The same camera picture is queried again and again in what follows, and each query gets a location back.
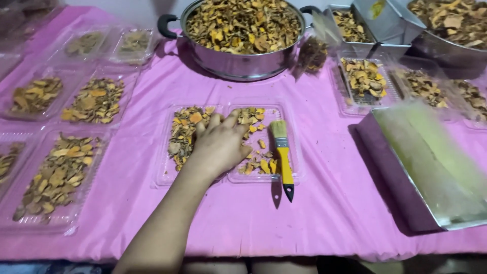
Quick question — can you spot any round steel bowl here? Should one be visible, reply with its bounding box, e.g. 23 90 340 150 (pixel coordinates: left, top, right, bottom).
404 0 487 73

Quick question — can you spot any pink table cloth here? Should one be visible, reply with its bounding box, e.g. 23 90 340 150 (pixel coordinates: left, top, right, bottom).
0 6 487 263

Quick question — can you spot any open clear plastic clamshell box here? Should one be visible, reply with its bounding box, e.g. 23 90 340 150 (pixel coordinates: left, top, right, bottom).
151 102 306 189

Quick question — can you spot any dried slices filling steel bowl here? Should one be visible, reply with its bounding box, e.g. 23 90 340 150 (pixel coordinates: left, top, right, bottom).
408 0 487 50

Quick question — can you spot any steel pot with black handles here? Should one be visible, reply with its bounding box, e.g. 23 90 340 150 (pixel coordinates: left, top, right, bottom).
157 0 324 82

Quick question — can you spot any clear bag of dried slices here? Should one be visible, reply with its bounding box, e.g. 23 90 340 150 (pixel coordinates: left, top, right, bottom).
295 35 330 75

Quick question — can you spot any flat rectangular steel tray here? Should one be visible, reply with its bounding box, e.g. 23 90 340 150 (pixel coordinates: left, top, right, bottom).
371 100 487 232

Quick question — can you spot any pile of dried yellow slices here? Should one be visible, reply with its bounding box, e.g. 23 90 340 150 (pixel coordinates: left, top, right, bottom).
237 107 281 176
167 106 216 172

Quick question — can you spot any dried slices filling steel pot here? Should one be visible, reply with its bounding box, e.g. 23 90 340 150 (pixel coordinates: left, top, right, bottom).
185 0 302 55

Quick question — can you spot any group of filled clear trays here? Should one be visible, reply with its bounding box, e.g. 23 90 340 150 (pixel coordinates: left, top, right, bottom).
0 0 156 236

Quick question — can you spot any rectangular steel box with slices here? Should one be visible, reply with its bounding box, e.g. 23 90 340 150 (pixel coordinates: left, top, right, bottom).
325 4 413 61

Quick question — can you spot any clear plastic container with slices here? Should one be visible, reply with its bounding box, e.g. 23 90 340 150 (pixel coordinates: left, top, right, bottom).
392 64 459 123
452 78 487 131
330 53 401 117

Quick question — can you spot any person's left hand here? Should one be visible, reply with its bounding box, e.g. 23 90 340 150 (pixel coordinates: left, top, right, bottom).
188 108 253 178

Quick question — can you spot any yellow handled paint brush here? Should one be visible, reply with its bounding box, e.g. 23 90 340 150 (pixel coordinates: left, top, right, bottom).
269 120 296 203

